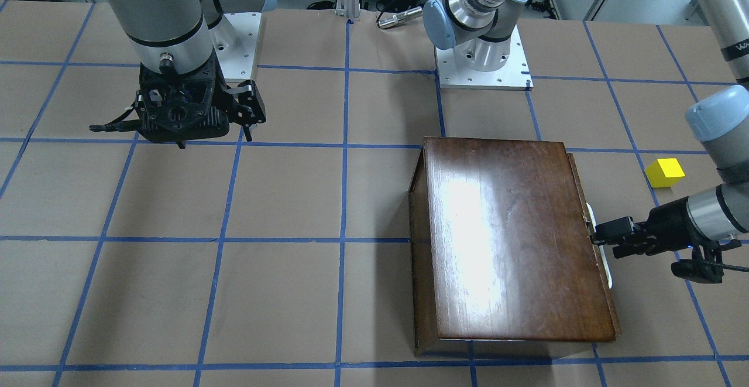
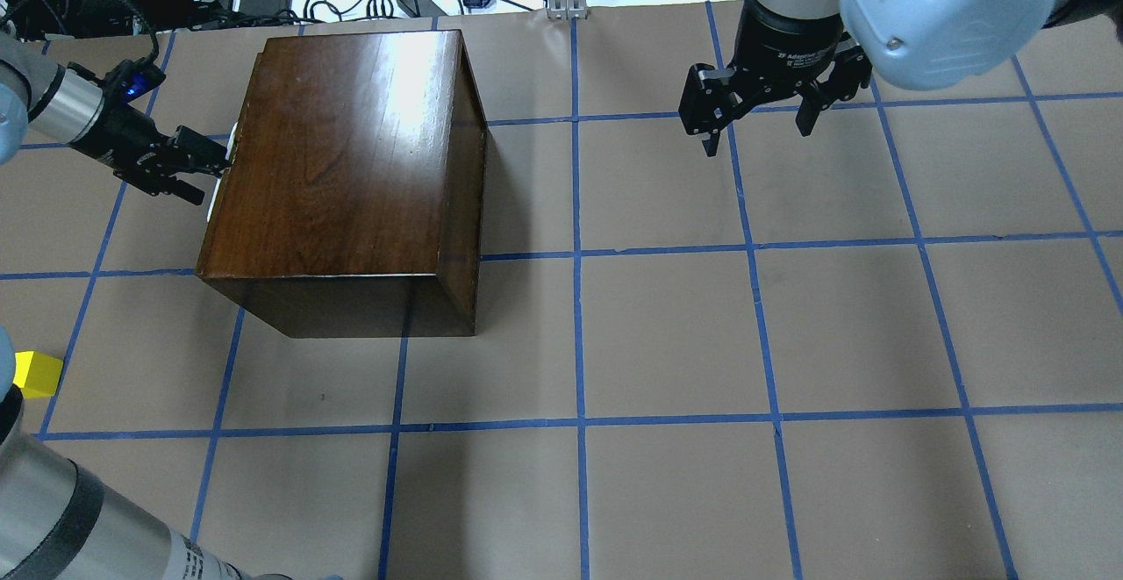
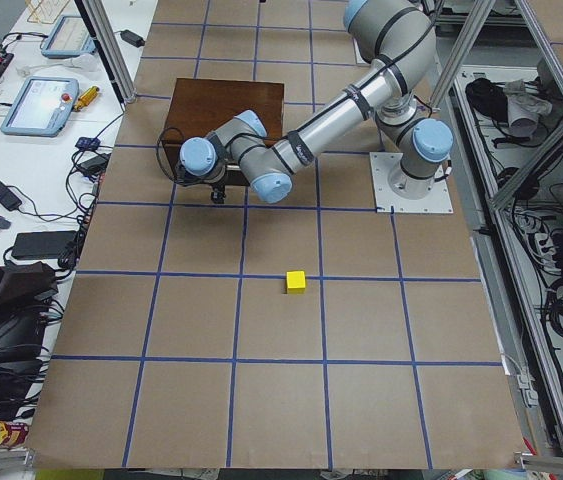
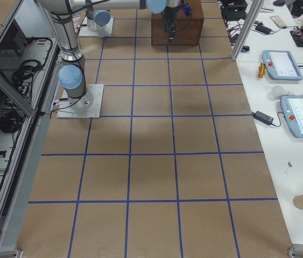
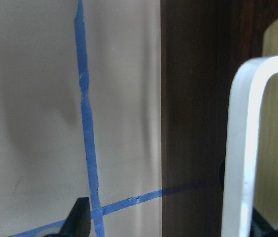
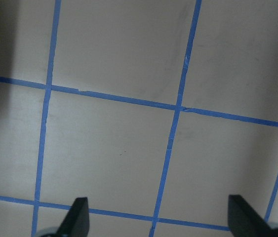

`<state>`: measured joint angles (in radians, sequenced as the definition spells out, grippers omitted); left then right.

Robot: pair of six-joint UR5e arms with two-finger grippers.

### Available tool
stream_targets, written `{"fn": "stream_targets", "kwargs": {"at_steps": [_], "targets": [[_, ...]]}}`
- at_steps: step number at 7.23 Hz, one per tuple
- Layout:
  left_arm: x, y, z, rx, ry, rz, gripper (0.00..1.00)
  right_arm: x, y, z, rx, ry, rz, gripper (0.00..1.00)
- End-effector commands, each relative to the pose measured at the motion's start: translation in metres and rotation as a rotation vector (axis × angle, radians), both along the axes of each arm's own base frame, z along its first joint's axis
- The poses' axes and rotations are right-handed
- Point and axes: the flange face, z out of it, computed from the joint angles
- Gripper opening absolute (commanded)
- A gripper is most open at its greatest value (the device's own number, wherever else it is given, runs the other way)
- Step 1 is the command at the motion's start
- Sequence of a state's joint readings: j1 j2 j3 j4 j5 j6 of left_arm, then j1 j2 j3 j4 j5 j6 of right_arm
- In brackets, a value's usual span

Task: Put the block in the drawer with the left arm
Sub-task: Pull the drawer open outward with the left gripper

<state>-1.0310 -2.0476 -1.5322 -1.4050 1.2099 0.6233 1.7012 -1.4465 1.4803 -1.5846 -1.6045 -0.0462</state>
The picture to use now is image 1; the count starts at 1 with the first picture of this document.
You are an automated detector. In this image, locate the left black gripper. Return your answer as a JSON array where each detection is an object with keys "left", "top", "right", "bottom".
[{"left": 592, "top": 197, "right": 698, "bottom": 259}]

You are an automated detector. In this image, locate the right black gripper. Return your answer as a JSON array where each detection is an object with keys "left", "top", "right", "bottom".
[{"left": 139, "top": 62, "right": 267, "bottom": 142}]

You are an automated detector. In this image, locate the dark wooden cabinet box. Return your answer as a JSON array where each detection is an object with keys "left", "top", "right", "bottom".
[{"left": 408, "top": 137, "right": 621, "bottom": 359}]

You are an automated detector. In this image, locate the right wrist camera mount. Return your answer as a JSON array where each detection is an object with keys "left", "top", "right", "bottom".
[{"left": 89, "top": 57, "right": 233, "bottom": 148}]

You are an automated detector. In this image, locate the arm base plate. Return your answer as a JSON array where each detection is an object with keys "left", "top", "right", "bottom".
[
  {"left": 434, "top": 26, "right": 534, "bottom": 91},
  {"left": 211, "top": 12, "right": 263, "bottom": 83}
]

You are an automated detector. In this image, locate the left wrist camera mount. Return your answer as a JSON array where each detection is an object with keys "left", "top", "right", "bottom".
[{"left": 671, "top": 239, "right": 748, "bottom": 284}]

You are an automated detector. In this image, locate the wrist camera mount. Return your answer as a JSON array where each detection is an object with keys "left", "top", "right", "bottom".
[
  {"left": 89, "top": 57, "right": 233, "bottom": 148},
  {"left": 671, "top": 239, "right": 748, "bottom": 284}
]

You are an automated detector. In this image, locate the light wood drawer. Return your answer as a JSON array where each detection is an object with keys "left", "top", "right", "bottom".
[{"left": 567, "top": 152, "right": 621, "bottom": 339}]

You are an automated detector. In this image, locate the yellow cube block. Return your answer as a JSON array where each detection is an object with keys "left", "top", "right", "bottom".
[{"left": 644, "top": 157, "right": 686, "bottom": 189}]

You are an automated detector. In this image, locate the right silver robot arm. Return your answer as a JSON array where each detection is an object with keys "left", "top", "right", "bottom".
[{"left": 89, "top": 0, "right": 277, "bottom": 149}]

